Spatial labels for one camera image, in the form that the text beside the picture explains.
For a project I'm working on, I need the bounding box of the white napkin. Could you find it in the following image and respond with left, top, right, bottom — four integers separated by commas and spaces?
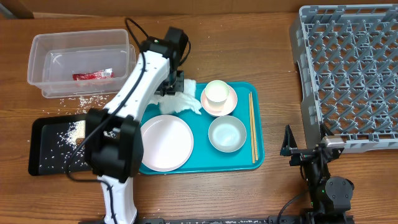
149, 79, 202, 115

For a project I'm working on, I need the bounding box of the right wooden chopstick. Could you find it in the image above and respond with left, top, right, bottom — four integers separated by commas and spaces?
252, 93, 259, 161

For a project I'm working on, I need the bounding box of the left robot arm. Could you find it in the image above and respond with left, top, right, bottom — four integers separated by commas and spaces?
84, 27, 190, 223

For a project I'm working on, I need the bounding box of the teal serving tray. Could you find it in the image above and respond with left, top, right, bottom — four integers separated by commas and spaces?
138, 81, 266, 175

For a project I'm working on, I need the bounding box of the clear plastic bin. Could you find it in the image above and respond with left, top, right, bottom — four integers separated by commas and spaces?
27, 29, 136, 98

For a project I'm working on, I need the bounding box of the wooden chopstick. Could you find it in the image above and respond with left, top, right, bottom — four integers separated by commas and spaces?
249, 92, 256, 164
252, 93, 259, 161

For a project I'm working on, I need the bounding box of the red snack wrapper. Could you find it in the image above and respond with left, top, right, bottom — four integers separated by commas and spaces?
72, 68, 114, 81

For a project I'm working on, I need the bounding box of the white cup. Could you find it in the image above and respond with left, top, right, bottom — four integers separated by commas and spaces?
205, 80, 230, 107

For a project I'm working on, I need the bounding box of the small white saucer bowl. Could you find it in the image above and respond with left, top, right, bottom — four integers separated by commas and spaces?
200, 86, 238, 117

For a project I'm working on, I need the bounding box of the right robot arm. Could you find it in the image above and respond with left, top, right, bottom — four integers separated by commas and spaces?
275, 124, 354, 223

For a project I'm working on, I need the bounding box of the large white plate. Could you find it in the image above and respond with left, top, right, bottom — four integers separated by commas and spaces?
141, 115, 194, 172

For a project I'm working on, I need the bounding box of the grey dishwasher rack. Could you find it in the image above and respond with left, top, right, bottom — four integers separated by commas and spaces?
289, 4, 397, 153

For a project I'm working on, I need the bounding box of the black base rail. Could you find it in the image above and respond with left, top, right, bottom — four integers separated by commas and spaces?
133, 214, 355, 224

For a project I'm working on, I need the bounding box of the left wooden chopstick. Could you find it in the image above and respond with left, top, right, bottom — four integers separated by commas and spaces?
249, 92, 256, 164

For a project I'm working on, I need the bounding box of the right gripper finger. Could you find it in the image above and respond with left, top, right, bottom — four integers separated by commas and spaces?
280, 125, 298, 156
320, 123, 334, 137

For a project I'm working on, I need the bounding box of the pile of white rice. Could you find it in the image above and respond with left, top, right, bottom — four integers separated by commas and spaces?
57, 120, 85, 149

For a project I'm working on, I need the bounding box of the black tray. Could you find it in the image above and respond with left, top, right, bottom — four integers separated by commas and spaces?
28, 114, 85, 176

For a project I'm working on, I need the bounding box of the grey bowl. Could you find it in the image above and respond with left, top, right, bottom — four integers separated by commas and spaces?
208, 115, 247, 153

